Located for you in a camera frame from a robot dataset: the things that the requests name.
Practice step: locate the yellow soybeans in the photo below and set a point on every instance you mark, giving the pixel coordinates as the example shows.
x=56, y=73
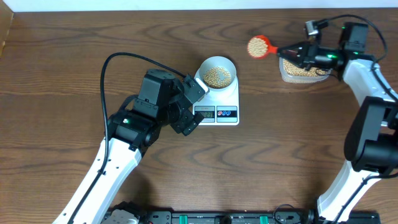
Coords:
x=291, y=69

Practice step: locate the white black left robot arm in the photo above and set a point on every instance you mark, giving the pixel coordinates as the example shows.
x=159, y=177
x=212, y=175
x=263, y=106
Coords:
x=127, y=136

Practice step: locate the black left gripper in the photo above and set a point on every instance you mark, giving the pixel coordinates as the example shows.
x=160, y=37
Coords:
x=185, y=123

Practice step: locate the clear plastic container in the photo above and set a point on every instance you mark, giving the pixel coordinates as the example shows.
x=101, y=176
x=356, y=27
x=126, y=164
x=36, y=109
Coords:
x=298, y=79

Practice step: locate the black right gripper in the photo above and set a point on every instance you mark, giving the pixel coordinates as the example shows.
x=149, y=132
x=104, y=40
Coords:
x=306, y=61

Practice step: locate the grey round bowl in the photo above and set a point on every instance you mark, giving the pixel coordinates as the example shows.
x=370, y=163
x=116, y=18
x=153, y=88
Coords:
x=219, y=61

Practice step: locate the orange measuring scoop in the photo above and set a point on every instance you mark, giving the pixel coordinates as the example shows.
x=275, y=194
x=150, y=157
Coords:
x=260, y=47

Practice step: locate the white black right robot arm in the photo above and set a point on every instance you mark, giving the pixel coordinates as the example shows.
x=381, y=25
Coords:
x=370, y=147

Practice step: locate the soybeans in bowl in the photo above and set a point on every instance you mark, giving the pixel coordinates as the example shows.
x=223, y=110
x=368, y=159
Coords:
x=217, y=77

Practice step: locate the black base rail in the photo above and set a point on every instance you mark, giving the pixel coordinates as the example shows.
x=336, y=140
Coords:
x=127, y=212

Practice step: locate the white digital kitchen scale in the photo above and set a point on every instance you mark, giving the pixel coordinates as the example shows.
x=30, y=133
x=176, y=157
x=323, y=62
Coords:
x=220, y=107

